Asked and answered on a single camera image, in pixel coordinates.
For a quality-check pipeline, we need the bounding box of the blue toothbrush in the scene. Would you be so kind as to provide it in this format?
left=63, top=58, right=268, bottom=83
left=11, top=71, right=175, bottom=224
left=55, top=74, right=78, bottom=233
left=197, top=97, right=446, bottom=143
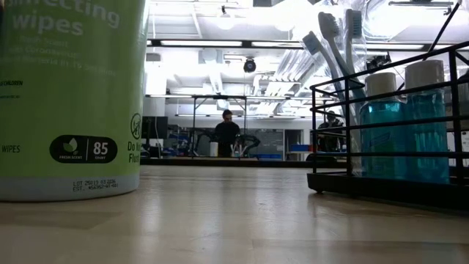
left=302, top=30, right=362, bottom=147
left=342, top=0, right=369, bottom=80
left=317, top=11, right=367, bottom=111

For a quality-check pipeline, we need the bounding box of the blue mouthwash bottle white cap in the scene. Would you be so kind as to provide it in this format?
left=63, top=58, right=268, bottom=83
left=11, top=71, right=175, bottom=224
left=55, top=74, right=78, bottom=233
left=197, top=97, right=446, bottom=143
left=404, top=59, right=451, bottom=184
left=359, top=72, right=408, bottom=180

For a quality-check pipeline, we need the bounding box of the person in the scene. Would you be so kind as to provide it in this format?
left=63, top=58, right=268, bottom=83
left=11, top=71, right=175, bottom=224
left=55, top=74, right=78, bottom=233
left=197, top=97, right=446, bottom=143
left=317, top=110, right=347, bottom=152
left=213, top=109, right=242, bottom=158

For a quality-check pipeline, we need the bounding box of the black computer monitor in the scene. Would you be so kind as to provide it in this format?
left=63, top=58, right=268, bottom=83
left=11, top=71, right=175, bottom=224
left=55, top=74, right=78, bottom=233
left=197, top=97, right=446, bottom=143
left=141, top=116, right=169, bottom=139

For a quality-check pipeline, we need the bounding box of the black overhead beam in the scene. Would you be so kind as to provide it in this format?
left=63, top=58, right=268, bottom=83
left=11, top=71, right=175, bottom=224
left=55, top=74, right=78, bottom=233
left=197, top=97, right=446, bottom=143
left=146, top=38, right=469, bottom=51

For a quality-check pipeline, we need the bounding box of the white globe lamp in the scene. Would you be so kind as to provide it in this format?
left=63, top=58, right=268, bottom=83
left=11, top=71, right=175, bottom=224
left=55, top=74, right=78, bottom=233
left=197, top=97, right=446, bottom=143
left=215, top=10, right=236, bottom=31

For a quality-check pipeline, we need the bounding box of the black ceiling track light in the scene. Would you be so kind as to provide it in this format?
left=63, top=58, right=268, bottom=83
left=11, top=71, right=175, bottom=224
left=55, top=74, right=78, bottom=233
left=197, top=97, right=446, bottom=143
left=366, top=54, right=392, bottom=71

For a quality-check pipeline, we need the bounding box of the disinfecting wipes canister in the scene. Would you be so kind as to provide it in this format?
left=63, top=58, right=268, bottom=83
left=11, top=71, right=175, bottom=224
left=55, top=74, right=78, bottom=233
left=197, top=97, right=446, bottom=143
left=0, top=0, right=150, bottom=202

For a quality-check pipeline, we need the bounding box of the background black rig frame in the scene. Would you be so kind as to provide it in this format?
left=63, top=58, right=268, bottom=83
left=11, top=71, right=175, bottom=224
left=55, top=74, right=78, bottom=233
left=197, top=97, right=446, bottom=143
left=191, top=94, right=248, bottom=158

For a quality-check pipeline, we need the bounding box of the black wire caddy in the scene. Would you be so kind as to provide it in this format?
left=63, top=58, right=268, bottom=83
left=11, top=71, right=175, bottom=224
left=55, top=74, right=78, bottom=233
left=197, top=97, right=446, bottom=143
left=306, top=39, right=469, bottom=212

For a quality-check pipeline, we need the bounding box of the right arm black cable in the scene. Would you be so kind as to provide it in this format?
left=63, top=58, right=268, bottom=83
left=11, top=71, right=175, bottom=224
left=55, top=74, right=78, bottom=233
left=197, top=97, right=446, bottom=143
left=397, top=0, right=463, bottom=91

